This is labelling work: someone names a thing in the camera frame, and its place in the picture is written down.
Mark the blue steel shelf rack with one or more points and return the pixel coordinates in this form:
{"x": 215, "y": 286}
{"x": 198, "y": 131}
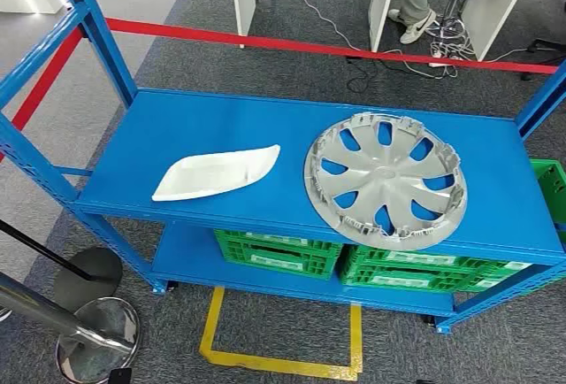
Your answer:
{"x": 199, "y": 129}

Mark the white curved plastic part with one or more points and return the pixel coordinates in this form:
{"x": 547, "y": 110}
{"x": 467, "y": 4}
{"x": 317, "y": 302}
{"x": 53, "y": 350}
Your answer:
{"x": 212, "y": 176}

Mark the red barrier belt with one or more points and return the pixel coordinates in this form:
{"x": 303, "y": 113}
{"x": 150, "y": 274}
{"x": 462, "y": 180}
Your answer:
{"x": 265, "y": 42}
{"x": 40, "y": 85}

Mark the grey wheel hubcap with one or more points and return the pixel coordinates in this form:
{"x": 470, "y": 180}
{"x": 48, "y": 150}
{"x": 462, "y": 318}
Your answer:
{"x": 385, "y": 179}

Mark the black office chair base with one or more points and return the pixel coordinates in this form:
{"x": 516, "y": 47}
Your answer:
{"x": 543, "y": 46}

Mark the white power strip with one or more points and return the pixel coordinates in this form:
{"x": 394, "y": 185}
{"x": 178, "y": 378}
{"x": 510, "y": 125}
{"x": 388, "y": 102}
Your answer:
{"x": 438, "y": 63}

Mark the chrome stanchion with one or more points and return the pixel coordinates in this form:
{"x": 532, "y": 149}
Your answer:
{"x": 102, "y": 334}

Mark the white panel desk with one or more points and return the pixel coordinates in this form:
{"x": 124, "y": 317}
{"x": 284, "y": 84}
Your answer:
{"x": 495, "y": 12}
{"x": 243, "y": 0}

